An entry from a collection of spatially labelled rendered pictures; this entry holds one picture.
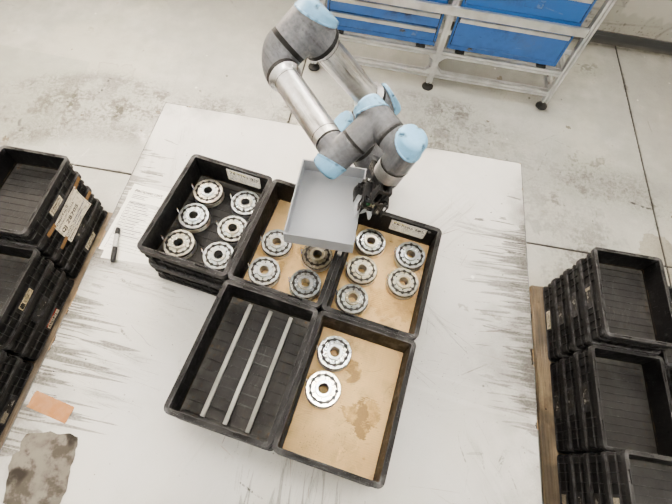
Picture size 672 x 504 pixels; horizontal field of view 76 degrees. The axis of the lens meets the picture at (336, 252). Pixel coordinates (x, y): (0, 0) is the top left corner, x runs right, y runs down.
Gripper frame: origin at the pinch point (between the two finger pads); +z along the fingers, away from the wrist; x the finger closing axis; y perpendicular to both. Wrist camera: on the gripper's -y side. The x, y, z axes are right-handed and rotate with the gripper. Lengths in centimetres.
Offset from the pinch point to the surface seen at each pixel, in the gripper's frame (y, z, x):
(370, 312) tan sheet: 23.0, 22.1, 13.9
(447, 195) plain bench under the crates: -37, 27, 47
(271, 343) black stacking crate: 36.5, 29.3, -15.0
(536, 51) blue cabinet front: -179, 39, 123
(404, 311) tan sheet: 21.3, 19.4, 24.6
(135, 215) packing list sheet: -10, 56, -70
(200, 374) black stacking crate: 48, 34, -33
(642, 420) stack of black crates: 39, 38, 140
